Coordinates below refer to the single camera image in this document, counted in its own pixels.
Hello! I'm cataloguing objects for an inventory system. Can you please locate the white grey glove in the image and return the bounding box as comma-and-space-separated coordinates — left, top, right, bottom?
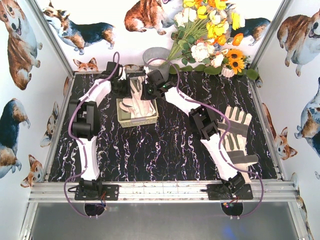
222, 127, 259, 172
224, 106, 252, 137

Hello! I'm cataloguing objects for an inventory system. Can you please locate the white grey glove far right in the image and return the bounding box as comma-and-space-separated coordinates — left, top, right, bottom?
224, 106, 252, 137

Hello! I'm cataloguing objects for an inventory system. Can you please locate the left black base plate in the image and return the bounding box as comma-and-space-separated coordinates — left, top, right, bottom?
74, 184, 120, 201

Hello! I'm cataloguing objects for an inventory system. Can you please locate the grey metal bucket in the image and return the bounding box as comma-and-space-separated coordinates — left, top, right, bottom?
142, 47, 170, 75

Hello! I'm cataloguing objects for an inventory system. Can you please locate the artificial flower bouquet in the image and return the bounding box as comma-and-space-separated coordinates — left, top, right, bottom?
166, 0, 263, 80

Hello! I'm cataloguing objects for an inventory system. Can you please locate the yellow-green storage basket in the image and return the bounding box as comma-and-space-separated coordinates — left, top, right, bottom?
116, 98, 159, 128

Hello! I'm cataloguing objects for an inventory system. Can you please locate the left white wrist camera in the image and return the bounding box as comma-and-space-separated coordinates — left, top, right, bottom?
118, 66, 127, 81

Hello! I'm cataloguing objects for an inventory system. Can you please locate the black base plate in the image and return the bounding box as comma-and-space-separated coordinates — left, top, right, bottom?
74, 184, 120, 201
200, 184, 254, 200

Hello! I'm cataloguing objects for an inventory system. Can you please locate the white work glove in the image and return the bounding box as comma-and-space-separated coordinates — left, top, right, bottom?
120, 76, 154, 115

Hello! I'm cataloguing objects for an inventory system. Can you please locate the aluminium front rail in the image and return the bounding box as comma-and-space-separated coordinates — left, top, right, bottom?
28, 180, 298, 203

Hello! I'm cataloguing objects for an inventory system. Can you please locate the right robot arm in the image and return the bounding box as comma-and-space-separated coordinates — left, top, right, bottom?
142, 67, 250, 196

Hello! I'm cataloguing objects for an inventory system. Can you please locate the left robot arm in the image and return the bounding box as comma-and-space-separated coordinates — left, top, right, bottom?
68, 61, 132, 189

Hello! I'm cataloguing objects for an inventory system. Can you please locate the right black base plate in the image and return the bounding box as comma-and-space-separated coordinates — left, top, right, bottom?
200, 184, 254, 200

